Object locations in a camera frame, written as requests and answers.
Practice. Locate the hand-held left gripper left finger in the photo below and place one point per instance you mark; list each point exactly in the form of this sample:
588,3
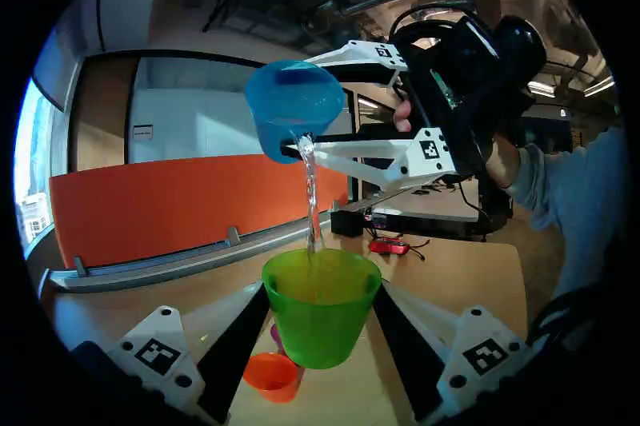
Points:
159,331

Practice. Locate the orange plastic cup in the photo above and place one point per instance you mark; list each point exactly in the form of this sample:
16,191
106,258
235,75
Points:
272,376

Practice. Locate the blue plastic cup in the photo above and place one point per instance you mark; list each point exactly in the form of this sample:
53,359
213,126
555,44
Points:
287,101

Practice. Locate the green plastic cup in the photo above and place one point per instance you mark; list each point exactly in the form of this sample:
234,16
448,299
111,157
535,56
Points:
320,326

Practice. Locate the person's right forearm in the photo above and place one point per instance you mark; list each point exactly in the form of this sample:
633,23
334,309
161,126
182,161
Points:
570,181

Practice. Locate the purple plastic cup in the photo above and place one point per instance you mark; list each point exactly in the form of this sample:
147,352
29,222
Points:
276,338

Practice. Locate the red desk screen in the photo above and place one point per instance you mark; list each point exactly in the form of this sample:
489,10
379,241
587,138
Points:
175,206

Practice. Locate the person's right hand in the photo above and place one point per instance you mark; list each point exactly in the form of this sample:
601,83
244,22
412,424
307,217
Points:
502,161

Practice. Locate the red device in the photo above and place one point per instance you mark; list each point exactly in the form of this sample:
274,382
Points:
389,246

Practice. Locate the black box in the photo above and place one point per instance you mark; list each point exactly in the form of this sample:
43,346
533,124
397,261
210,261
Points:
346,222

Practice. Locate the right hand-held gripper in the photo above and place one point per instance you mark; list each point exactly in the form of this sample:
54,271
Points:
465,76

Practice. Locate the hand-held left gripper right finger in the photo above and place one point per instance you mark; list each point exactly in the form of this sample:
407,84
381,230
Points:
475,331

